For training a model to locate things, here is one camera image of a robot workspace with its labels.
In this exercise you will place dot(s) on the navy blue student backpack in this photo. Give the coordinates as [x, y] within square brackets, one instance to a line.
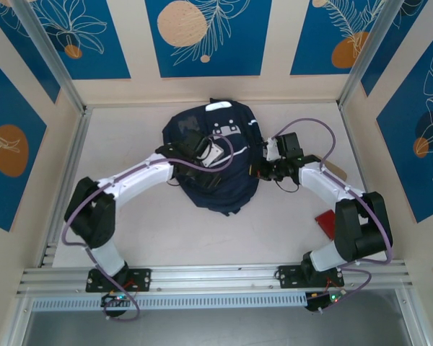
[231, 187]

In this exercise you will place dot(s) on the beige fabric pencil case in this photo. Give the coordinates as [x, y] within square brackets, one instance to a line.
[337, 171]

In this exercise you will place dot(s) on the red notebook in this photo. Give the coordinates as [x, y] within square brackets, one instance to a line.
[326, 221]

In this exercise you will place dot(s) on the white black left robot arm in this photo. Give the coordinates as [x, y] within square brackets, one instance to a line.
[137, 180]

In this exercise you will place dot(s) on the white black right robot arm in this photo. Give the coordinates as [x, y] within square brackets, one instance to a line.
[321, 180]

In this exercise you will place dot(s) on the small control circuit board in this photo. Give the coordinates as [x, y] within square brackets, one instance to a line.
[328, 299]
[115, 298]

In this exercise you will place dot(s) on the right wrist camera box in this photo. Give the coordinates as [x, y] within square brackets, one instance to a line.
[288, 144]

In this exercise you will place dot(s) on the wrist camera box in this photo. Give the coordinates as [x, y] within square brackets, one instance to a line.
[195, 144]
[288, 144]

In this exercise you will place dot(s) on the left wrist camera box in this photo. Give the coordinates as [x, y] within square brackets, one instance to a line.
[195, 144]

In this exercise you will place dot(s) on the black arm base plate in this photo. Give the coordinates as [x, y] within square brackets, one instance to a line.
[288, 277]
[144, 279]

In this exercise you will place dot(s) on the blue floral wall panel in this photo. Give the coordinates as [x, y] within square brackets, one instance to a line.
[104, 54]
[393, 47]
[7, 202]
[238, 54]
[25, 47]
[310, 36]
[400, 162]

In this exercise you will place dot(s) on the aluminium side rail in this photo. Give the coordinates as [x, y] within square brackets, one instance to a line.
[65, 187]

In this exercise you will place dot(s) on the aluminium frame post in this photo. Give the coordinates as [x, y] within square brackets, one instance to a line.
[57, 65]
[364, 61]

